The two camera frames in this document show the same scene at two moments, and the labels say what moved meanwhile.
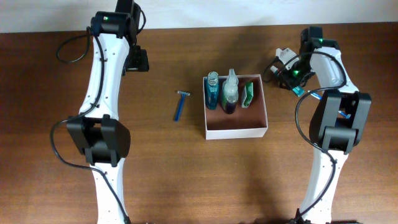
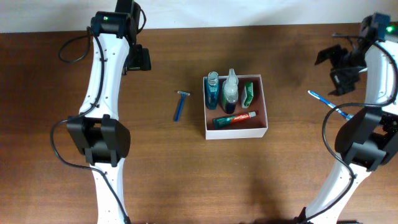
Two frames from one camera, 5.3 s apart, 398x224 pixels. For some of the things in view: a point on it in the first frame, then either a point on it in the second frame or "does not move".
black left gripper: (137, 62) does not move
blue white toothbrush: (318, 97) does not move
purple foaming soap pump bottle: (230, 91) does not move
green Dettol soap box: (248, 94) does not move
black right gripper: (292, 80) to (344, 68)
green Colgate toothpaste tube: (297, 89) to (218, 122)
